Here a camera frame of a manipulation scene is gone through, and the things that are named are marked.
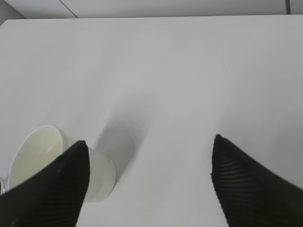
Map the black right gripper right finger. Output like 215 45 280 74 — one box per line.
211 134 303 227

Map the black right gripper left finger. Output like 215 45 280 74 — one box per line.
0 140 90 227

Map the clear plastic water bottle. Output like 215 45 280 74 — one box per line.
0 175 9 194

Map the white paper cup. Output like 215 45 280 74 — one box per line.
7 125 116 203

